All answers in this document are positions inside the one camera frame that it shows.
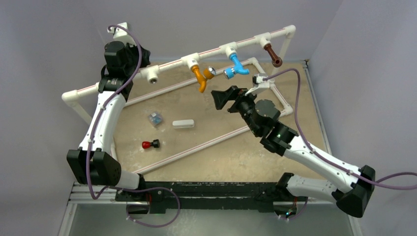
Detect red black faucet piece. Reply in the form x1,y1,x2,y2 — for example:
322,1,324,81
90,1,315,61
142,139,160,149

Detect white plastic case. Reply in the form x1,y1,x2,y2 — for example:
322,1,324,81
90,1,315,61
172,119,195,129

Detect brown water faucet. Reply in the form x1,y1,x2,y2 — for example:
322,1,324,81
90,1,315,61
264,43,283,68

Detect clear bag blue parts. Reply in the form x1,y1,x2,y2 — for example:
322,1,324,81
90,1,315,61
148,112,163,127

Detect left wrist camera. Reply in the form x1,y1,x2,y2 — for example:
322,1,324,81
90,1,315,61
107,22,137,46

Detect blue water faucet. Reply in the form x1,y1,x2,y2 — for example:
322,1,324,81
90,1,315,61
223,53,249,79

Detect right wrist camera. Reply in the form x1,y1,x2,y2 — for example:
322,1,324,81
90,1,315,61
245,73,270,96

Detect white PVC pipe frame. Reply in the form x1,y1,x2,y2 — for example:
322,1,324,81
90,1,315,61
61,25,297,174

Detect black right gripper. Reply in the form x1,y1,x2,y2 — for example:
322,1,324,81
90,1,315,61
211,86,262,136

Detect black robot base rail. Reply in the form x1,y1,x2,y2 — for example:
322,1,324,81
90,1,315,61
115,181,307,214

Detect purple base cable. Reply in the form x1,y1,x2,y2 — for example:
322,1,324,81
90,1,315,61
126,191,181,229

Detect orange water faucet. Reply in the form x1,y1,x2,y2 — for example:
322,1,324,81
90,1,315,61
190,65,216,93

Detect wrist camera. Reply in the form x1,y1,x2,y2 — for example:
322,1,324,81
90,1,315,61
107,22,137,46
245,73,270,96

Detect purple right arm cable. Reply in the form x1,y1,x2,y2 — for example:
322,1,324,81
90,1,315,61
263,68,417,191

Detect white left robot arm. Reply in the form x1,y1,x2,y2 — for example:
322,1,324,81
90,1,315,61
66,41,150,201

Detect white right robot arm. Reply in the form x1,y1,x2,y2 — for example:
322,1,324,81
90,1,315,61
211,86,376,218

